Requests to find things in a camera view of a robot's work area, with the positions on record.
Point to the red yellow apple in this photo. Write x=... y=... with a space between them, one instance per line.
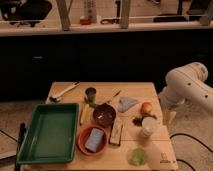
x=146 y=108

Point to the dark maroon bowl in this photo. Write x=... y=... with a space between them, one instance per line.
x=104 y=115

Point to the yellow handled knife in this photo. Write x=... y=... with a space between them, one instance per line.
x=83 y=114

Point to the green plastic tray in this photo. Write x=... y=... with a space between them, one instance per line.
x=51 y=134

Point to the white paper cup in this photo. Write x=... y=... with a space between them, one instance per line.
x=149 y=126

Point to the wooden block brush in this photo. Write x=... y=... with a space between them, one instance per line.
x=116 y=132

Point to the black office chair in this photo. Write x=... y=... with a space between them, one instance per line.
x=30 y=12

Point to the red object on shelf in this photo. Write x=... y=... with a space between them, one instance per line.
x=85 y=21

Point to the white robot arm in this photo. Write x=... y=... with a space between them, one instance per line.
x=185 y=83

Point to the dark brown scattered item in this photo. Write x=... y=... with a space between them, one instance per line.
x=137 y=121

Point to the light blue towel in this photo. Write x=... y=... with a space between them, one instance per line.
x=125 y=103

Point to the orange plate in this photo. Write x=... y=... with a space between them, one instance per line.
x=83 y=136

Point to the black clamp handle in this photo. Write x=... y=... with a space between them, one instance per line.
x=22 y=131

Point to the blue sponge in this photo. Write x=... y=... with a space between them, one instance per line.
x=94 y=139

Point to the dark metal cup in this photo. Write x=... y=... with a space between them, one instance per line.
x=90 y=94

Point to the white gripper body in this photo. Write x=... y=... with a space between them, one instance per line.
x=168 y=116

